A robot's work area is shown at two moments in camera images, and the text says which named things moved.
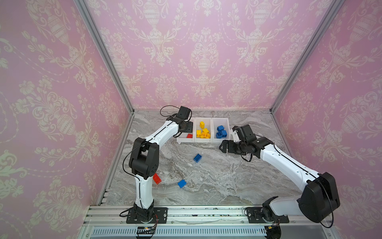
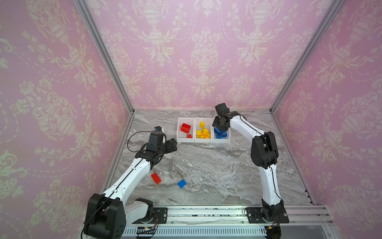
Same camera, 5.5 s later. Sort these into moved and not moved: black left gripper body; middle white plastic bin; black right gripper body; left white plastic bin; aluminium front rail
Moved: black right gripper body; black left gripper body
Not moved: aluminium front rail; left white plastic bin; middle white plastic bin
